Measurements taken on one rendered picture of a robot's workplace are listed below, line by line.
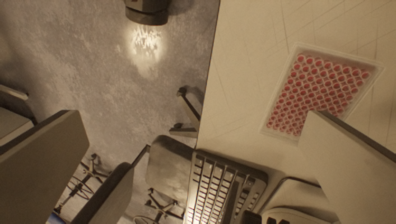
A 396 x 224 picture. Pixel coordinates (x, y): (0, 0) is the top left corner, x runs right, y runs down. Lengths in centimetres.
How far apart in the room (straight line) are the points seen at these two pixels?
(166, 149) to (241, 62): 68
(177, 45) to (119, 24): 38
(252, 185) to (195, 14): 87
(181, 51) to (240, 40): 92
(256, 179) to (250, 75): 18
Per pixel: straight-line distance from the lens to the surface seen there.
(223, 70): 26
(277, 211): 43
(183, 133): 132
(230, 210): 21
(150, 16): 96
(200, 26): 106
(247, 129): 30
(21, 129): 276
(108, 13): 134
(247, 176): 35
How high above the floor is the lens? 98
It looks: 49 degrees down
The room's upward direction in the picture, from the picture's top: 149 degrees counter-clockwise
